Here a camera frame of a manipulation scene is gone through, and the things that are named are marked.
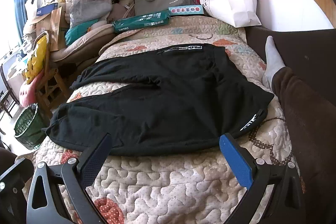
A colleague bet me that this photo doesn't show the black pants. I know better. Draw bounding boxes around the black pants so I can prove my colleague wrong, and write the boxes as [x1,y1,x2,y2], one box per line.
[45,44,273,156]

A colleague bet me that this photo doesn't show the clear plastic clothing bag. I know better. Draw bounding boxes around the clear plastic clothing bag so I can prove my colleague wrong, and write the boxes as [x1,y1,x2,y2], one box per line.
[66,0,112,28]

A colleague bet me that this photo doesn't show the green mesh waste basket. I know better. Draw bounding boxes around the green mesh waste basket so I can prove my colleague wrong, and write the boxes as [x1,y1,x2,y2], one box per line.
[14,103,46,150]

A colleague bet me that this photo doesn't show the brown trouser leg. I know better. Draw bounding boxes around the brown trouser leg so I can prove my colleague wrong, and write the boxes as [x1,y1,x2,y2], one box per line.
[272,67,335,223]

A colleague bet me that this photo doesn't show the wooden chair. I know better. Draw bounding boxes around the wooden chair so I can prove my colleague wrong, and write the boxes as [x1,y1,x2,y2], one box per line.
[34,30,70,119]

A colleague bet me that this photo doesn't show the pink cushion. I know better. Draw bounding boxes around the pink cushion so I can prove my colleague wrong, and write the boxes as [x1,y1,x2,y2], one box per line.
[19,71,44,107]

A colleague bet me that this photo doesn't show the yellow plush toy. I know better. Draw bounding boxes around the yellow plush toy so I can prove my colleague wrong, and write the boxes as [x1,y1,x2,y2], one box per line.
[25,35,47,85]

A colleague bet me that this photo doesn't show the grey sock foot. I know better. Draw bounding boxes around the grey sock foot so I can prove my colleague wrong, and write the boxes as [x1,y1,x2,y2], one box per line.
[262,36,285,90]

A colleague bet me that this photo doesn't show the beige lounge cushion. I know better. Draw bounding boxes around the beige lounge cushion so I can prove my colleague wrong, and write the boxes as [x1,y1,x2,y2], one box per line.
[50,24,115,65]

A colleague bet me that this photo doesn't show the teal folded cloth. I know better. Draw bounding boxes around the teal folded cloth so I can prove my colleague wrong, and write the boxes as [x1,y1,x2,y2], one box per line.
[65,19,98,47]

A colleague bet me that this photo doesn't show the brown paper bag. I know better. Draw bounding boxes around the brown paper bag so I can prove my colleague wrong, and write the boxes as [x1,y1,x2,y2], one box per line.
[50,7,70,52]

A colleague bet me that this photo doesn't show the blue cardboard box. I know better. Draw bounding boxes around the blue cardboard box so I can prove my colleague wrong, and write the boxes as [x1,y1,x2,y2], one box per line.
[37,3,58,16]

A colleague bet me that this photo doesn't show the green paper ream package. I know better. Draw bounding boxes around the green paper ream package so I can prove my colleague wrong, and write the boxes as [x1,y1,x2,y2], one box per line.
[113,10,170,33]

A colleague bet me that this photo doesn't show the light blue toy box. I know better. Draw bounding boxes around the light blue toy box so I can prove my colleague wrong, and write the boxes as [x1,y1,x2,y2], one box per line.
[168,5,205,16]

